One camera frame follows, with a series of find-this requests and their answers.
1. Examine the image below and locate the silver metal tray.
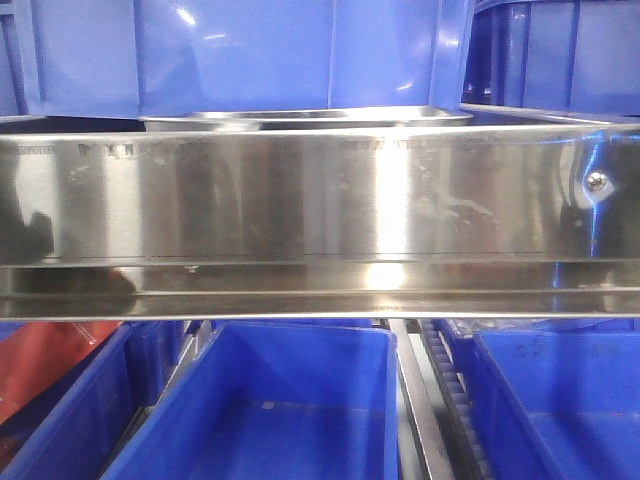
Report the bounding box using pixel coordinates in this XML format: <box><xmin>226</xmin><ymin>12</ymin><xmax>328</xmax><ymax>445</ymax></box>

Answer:
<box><xmin>141</xmin><ymin>106</ymin><xmax>473</xmax><ymax>132</ymax></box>

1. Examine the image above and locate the blue bin lower centre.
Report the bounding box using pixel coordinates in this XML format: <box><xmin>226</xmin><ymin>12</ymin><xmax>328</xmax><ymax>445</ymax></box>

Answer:
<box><xmin>105</xmin><ymin>322</ymin><xmax>399</xmax><ymax>479</ymax></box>

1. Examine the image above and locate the blue bin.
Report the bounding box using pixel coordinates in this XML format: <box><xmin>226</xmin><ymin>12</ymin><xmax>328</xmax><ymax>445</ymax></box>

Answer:
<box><xmin>105</xmin><ymin>322</ymin><xmax>399</xmax><ymax>479</ymax></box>
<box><xmin>1</xmin><ymin>1</ymin><xmax>42</xmax><ymax>116</ymax></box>
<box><xmin>14</xmin><ymin>1</ymin><xmax>473</xmax><ymax>118</ymax></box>
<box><xmin>437</xmin><ymin>318</ymin><xmax>639</xmax><ymax>479</ymax></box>
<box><xmin>463</xmin><ymin>1</ymin><xmax>639</xmax><ymax>116</ymax></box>
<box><xmin>1</xmin><ymin>321</ymin><xmax>186</xmax><ymax>479</ymax></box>

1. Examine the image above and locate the roller conveyor track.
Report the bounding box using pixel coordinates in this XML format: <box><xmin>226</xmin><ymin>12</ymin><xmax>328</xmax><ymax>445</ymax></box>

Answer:
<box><xmin>384</xmin><ymin>319</ymin><xmax>493</xmax><ymax>479</ymax></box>

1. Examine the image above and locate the blue bin lower right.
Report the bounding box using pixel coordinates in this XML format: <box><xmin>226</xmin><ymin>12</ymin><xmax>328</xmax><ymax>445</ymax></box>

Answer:
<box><xmin>437</xmin><ymin>318</ymin><xmax>639</xmax><ymax>479</ymax></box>

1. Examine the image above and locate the blue bin upper centre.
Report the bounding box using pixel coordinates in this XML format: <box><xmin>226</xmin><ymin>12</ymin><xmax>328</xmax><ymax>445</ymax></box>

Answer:
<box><xmin>14</xmin><ymin>1</ymin><xmax>473</xmax><ymax>118</ymax></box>

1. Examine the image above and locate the red bag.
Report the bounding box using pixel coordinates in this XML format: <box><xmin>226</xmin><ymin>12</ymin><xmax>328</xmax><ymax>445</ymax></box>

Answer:
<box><xmin>1</xmin><ymin>321</ymin><xmax>120</xmax><ymax>421</ymax></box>

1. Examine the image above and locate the blue bin lower left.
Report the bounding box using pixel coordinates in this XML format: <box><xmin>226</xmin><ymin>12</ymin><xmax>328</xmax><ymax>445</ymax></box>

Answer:
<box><xmin>1</xmin><ymin>321</ymin><xmax>186</xmax><ymax>479</ymax></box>

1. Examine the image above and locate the blue bin upper right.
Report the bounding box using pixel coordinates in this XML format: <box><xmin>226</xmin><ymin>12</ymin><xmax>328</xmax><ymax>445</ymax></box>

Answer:
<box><xmin>463</xmin><ymin>1</ymin><xmax>639</xmax><ymax>116</ymax></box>

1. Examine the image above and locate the blue bin upper left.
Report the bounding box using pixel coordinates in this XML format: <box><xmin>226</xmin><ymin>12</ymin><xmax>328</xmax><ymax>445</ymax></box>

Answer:
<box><xmin>1</xmin><ymin>1</ymin><xmax>42</xmax><ymax>116</ymax></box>

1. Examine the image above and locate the stainless steel shelf rail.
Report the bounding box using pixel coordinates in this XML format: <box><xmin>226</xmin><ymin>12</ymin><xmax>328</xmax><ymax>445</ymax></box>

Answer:
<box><xmin>1</xmin><ymin>123</ymin><xmax>639</xmax><ymax>321</ymax></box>

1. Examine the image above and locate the rail bolt right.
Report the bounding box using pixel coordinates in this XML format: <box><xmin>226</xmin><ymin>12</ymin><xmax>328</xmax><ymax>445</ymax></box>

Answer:
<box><xmin>585</xmin><ymin>171</ymin><xmax>608</xmax><ymax>192</ymax></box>

